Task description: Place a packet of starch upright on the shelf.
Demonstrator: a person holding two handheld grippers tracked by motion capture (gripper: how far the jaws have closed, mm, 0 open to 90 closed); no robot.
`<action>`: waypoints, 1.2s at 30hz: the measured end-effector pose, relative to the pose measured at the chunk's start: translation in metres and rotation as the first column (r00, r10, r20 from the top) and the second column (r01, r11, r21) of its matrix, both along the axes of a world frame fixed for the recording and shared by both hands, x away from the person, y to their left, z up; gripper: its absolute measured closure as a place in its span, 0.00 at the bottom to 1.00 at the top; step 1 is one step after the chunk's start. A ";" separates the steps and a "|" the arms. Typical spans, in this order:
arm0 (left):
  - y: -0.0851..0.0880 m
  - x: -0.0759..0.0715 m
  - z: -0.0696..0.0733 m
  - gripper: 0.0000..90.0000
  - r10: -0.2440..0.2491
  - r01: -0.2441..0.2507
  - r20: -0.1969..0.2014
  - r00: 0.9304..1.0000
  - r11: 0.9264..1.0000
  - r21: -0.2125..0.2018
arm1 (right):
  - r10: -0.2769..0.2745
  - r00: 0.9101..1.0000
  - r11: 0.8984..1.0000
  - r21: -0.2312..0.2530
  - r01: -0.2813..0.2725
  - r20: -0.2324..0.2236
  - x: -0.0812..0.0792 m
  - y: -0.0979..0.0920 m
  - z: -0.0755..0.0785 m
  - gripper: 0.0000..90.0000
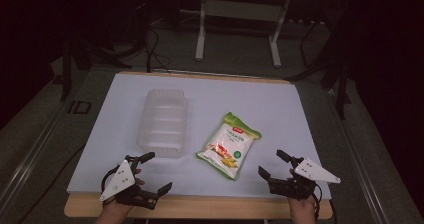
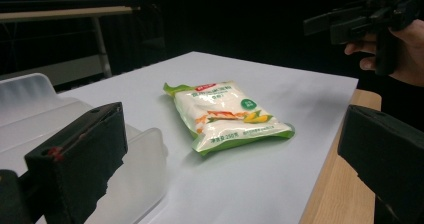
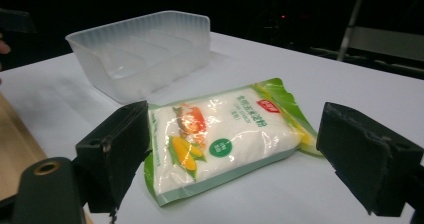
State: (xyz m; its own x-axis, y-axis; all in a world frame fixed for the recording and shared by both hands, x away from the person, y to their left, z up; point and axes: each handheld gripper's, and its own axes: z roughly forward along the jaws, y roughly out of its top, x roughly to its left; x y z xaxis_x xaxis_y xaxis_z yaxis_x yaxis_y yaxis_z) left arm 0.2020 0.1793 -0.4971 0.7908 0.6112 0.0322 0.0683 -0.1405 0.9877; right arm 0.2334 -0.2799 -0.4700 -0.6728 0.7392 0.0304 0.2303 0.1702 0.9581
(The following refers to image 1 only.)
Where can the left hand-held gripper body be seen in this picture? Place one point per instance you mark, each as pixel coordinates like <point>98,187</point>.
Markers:
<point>118,180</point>

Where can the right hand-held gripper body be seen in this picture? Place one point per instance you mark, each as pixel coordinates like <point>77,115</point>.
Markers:
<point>313,172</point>

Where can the clear plastic container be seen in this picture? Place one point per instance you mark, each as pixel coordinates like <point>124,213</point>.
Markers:
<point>163,124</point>

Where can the green and white food packet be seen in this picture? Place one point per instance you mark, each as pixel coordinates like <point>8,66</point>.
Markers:
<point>230,146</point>

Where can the person's left hand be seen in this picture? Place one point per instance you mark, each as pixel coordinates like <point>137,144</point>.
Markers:
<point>114,212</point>

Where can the person's right hand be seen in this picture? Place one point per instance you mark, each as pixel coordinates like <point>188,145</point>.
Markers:
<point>302,210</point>

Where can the white table mat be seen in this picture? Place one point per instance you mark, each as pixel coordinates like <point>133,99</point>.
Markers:
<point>266,110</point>

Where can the black metal stand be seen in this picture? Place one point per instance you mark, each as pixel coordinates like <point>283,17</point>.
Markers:
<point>341,90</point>
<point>66,77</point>

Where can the white metal stand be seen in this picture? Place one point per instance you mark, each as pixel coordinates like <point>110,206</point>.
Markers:
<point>200,34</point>

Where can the silver floor rail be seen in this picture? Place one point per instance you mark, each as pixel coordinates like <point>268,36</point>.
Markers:
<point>26,160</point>
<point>363,164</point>

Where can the black floor bracket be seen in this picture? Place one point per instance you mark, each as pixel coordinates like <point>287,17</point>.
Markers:
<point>80,107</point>

